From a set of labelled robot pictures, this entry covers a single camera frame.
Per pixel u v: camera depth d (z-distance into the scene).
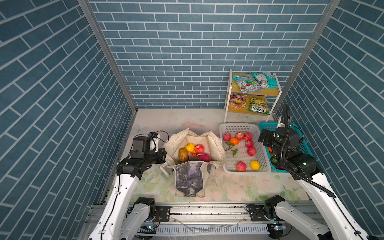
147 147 0.59
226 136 0.99
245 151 0.96
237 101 1.01
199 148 0.91
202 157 0.82
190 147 0.90
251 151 0.91
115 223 0.40
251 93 0.84
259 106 0.99
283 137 0.47
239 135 0.99
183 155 0.85
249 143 0.95
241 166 0.84
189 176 0.69
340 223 0.38
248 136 0.99
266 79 0.87
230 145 0.98
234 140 0.96
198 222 0.73
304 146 0.91
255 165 0.87
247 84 0.85
